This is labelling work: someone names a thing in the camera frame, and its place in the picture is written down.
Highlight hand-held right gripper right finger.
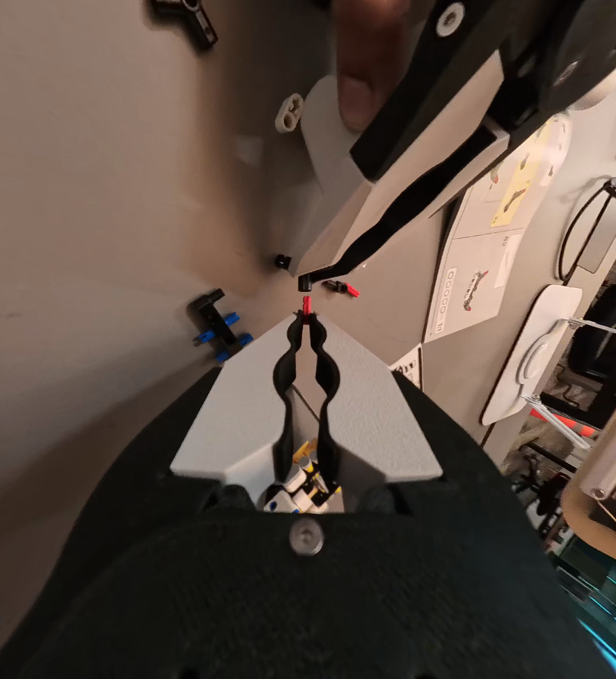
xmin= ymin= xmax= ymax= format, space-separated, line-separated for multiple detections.
xmin=311 ymin=313 xmax=444 ymax=513

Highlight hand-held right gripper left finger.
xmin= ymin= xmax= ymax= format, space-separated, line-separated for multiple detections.
xmin=169 ymin=313 xmax=303 ymax=512

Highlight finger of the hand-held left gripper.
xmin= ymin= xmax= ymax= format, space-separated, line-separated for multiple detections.
xmin=299 ymin=138 xmax=512 ymax=291
xmin=296 ymin=49 xmax=504 ymax=278

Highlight lego helicopter model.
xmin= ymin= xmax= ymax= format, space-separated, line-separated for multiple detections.
xmin=262 ymin=437 xmax=345 ymax=514

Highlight black lego beam blue pins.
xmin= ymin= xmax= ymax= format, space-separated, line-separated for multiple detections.
xmin=188 ymin=288 xmax=255 ymax=365

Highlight lego instruction booklet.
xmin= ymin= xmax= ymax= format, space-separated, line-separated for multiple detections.
xmin=423 ymin=114 xmax=576 ymax=346

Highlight white short lego liftarm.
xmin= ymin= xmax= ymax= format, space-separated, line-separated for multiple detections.
xmin=274 ymin=92 xmax=306 ymax=131

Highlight person's left hand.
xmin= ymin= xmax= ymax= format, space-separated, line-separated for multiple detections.
xmin=336 ymin=0 xmax=437 ymax=133

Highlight zebra striped sticker sheet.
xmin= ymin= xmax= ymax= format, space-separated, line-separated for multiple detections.
xmin=390 ymin=343 xmax=424 ymax=392

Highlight white tablet stand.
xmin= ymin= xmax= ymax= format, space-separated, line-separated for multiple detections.
xmin=479 ymin=284 xmax=616 ymax=453

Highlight tablet in tan case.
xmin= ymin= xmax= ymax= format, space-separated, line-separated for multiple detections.
xmin=559 ymin=366 xmax=616 ymax=564

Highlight black cable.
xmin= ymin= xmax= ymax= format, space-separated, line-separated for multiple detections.
xmin=556 ymin=178 xmax=616 ymax=283

